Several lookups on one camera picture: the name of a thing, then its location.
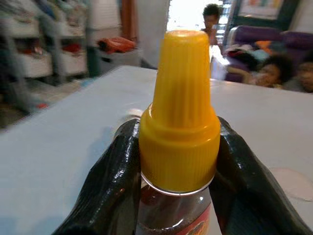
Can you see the orange cloth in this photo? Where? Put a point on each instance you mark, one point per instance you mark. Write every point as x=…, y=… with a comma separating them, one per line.
x=117, y=44

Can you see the yellow-capped brown sauce bottle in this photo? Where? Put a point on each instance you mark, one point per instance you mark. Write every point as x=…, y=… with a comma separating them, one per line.
x=181, y=122

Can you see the white round disc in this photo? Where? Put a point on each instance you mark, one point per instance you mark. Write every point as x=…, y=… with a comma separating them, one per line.
x=293, y=183

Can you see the dark-framed wall picture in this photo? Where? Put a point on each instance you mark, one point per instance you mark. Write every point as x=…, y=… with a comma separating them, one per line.
x=261, y=9

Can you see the white shelf unit with clothes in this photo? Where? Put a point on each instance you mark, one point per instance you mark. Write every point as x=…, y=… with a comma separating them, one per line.
x=36, y=61

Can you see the standing dark-haired person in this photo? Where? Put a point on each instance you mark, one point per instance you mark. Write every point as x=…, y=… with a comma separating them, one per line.
x=210, y=19

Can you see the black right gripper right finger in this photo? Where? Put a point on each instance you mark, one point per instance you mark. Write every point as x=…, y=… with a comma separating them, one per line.
x=249, y=186

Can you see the curly-haired child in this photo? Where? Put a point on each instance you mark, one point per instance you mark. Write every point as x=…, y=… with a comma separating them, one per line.
x=274, y=71

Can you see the short-haired child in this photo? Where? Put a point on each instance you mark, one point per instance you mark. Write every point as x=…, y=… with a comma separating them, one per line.
x=305, y=77

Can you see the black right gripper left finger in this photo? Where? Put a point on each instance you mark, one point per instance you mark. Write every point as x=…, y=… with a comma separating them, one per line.
x=110, y=176

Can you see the pile of colourful clothes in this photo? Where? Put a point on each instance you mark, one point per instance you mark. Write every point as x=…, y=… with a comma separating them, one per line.
x=247, y=52

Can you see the purple sofa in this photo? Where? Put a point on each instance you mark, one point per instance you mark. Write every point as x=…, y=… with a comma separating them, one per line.
x=252, y=33

